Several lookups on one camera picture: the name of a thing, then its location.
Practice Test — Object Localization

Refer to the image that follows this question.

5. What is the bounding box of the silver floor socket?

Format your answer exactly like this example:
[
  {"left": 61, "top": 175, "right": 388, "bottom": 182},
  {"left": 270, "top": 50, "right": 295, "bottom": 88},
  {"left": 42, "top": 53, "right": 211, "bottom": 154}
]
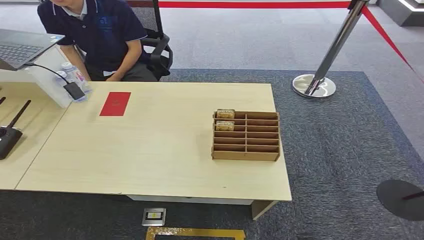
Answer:
[{"left": 141, "top": 207, "right": 167, "bottom": 227}]

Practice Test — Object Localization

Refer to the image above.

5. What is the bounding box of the black office chair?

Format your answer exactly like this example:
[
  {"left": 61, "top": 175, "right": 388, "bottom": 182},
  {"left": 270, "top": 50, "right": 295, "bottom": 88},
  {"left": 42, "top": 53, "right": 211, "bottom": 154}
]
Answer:
[{"left": 127, "top": 0, "right": 174, "bottom": 82}]

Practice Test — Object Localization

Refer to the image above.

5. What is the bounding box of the black power adapter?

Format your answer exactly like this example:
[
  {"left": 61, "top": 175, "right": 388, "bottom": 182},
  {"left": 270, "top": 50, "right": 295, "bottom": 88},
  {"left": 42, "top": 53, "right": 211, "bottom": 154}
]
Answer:
[{"left": 63, "top": 82, "right": 86, "bottom": 101}]

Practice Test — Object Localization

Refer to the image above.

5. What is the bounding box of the red rectangular mat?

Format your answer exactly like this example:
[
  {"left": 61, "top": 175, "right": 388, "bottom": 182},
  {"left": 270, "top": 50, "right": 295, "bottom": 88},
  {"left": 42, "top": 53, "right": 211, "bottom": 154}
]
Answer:
[{"left": 99, "top": 91, "right": 132, "bottom": 117}]

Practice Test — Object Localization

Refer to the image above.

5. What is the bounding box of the chrome stanchion post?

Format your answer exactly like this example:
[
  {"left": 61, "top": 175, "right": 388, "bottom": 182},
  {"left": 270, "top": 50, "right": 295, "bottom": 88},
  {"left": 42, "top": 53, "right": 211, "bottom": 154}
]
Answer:
[{"left": 291, "top": 0, "right": 370, "bottom": 100}]

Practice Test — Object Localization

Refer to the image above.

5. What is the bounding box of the patterned card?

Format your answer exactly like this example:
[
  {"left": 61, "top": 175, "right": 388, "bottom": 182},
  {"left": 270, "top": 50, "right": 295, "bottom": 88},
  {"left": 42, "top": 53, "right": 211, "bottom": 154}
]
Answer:
[
  {"left": 216, "top": 108, "right": 236, "bottom": 119},
  {"left": 215, "top": 120, "right": 235, "bottom": 132}
]

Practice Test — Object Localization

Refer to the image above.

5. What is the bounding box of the wooden card holder box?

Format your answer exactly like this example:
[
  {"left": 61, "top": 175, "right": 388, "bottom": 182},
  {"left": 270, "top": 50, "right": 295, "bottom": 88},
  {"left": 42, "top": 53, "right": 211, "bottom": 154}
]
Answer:
[{"left": 211, "top": 110, "right": 281, "bottom": 163}]

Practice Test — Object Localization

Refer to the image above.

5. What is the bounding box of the black round stanchion base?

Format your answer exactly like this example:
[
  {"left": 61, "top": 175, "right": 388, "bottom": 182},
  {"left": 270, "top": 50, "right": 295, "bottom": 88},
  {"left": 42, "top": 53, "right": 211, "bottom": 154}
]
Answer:
[{"left": 376, "top": 179, "right": 424, "bottom": 222}]

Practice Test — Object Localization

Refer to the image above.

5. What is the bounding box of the grey laptop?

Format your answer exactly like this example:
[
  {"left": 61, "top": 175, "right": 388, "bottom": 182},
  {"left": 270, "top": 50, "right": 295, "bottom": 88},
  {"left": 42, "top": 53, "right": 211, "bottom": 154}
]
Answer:
[{"left": 0, "top": 28, "right": 66, "bottom": 72}]

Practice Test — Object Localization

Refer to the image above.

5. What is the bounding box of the red barrier belt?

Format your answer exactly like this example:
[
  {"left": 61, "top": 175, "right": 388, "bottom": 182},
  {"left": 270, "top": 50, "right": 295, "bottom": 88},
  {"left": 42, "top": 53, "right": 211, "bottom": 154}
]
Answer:
[{"left": 125, "top": 0, "right": 424, "bottom": 85}]

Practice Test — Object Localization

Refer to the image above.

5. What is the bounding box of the black adapter cable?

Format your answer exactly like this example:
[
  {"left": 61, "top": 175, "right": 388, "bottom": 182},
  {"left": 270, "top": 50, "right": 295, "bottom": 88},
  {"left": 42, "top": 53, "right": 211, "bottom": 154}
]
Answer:
[{"left": 24, "top": 62, "right": 71, "bottom": 85}]

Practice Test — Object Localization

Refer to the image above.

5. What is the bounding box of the black router with antennas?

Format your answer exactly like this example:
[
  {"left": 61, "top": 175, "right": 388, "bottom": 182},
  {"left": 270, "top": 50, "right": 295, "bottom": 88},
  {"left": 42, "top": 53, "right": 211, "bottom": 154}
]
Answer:
[{"left": 0, "top": 96, "right": 32, "bottom": 161}]

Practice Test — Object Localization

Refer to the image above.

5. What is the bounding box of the light wooden desk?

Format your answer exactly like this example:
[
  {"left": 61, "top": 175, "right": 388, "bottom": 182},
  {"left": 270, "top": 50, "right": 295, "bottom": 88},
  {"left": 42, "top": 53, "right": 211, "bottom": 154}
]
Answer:
[{"left": 0, "top": 81, "right": 293, "bottom": 221}]

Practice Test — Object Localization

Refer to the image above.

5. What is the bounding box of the person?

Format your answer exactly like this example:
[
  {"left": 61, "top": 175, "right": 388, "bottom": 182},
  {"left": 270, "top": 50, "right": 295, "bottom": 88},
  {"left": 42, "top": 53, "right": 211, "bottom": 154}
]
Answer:
[{"left": 37, "top": 0, "right": 159, "bottom": 83}]

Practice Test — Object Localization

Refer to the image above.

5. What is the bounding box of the dark blue carpet rug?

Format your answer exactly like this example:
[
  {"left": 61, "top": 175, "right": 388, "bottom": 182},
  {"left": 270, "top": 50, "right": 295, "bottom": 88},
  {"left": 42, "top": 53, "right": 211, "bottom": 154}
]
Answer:
[{"left": 0, "top": 68, "right": 424, "bottom": 240}]

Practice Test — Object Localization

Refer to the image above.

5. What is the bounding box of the clear plastic water bottle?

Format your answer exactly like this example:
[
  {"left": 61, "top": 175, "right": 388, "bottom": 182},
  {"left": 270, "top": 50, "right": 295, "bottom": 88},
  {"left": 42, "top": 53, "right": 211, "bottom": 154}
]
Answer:
[
  {"left": 61, "top": 61, "right": 93, "bottom": 94},
  {"left": 54, "top": 70, "right": 88, "bottom": 103}
]

